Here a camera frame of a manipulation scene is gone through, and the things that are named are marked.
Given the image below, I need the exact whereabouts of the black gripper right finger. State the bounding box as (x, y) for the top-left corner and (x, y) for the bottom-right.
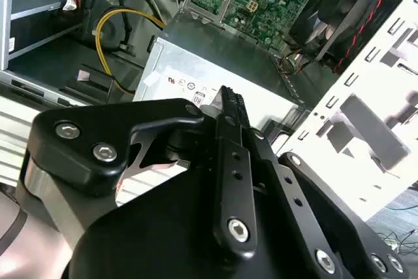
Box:
(234, 91), (410, 279)

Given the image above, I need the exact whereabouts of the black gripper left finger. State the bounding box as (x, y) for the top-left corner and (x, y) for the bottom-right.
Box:
(16, 85), (259, 262)

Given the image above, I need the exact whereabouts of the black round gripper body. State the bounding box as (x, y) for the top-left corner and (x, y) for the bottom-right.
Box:
(61, 166), (317, 279)

